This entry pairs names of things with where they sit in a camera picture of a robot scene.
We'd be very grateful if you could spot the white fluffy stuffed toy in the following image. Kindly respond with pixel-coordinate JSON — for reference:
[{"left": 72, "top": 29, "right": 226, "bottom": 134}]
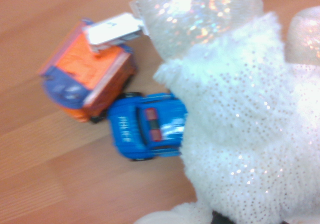
[{"left": 133, "top": 0, "right": 320, "bottom": 224}]

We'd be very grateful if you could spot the blue toy police car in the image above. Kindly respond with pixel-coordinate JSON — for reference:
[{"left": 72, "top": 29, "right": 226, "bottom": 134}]
[{"left": 106, "top": 91, "right": 189, "bottom": 162}]

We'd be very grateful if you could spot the orange toy truck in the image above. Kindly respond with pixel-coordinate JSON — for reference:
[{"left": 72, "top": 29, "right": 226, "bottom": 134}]
[{"left": 38, "top": 12, "right": 147, "bottom": 124}]

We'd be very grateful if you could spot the wooden coffee table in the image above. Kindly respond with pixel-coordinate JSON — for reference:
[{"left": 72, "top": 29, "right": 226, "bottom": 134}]
[{"left": 0, "top": 0, "right": 320, "bottom": 224}]

